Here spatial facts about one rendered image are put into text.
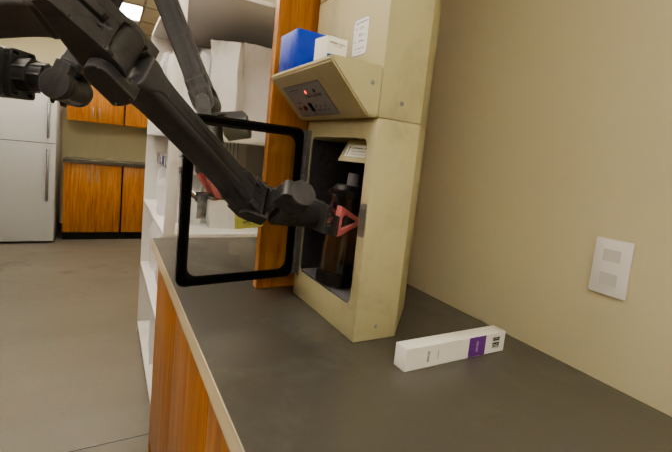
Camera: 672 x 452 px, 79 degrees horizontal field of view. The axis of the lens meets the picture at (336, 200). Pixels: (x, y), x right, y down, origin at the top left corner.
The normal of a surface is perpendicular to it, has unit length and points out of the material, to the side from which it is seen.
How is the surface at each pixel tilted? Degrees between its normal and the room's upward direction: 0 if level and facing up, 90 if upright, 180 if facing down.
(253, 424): 0
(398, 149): 90
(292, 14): 90
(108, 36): 70
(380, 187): 90
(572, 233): 90
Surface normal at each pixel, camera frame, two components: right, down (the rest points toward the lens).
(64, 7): 0.87, -0.22
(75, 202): 0.49, 0.15
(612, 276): -0.87, -0.04
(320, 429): 0.11, -0.99
